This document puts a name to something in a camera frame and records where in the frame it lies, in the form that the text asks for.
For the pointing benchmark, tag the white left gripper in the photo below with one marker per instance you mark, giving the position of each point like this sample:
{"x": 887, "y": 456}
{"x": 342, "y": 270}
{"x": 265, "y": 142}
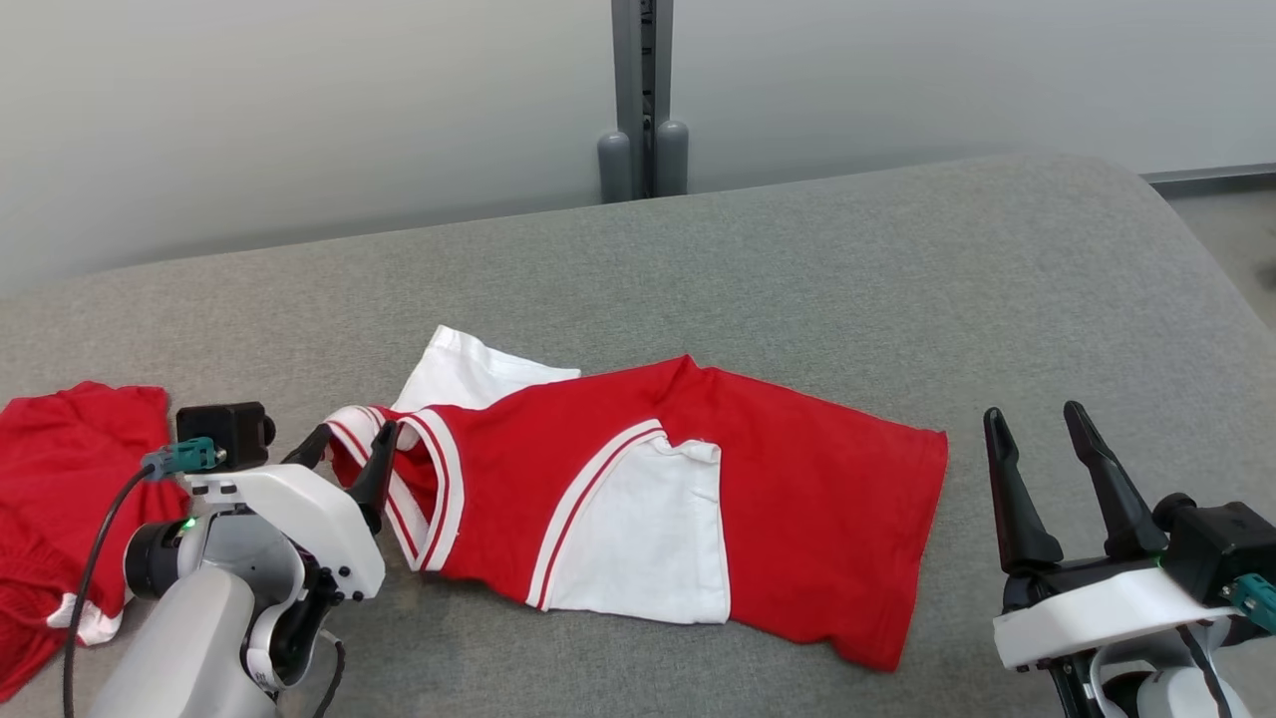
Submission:
{"x": 299, "y": 509}

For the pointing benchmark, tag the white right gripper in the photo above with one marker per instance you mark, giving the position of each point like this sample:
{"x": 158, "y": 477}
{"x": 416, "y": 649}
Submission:
{"x": 1097, "y": 608}

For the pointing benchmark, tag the red white basketball jersey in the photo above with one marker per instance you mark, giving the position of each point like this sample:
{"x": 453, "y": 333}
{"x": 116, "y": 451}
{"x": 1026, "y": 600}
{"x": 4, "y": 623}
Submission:
{"x": 797, "y": 499}

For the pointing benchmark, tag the red shorts with white trim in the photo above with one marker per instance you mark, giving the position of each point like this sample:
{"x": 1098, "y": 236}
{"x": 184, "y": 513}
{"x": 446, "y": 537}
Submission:
{"x": 60, "y": 479}

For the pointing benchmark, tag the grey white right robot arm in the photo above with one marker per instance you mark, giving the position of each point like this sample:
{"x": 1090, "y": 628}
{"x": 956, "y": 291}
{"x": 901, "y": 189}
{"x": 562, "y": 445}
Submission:
{"x": 1166, "y": 693}

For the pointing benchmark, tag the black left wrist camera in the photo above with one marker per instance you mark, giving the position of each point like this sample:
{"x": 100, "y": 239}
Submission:
{"x": 224, "y": 429}

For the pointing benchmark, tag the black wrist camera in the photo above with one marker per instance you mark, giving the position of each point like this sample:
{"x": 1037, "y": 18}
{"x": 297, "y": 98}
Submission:
{"x": 224, "y": 429}
{"x": 1221, "y": 543}

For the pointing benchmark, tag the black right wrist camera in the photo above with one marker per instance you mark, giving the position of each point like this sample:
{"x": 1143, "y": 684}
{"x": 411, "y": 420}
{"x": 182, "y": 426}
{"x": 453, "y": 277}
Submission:
{"x": 1221, "y": 543}

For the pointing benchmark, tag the grey partition base rail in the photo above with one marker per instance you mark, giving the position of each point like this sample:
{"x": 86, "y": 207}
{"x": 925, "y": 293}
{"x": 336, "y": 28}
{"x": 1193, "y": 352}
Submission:
{"x": 1216, "y": 173}

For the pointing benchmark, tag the grey partition post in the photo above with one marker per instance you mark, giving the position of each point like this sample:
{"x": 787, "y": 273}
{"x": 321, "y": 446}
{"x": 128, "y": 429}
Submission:
{"x": 631, "y": 90}

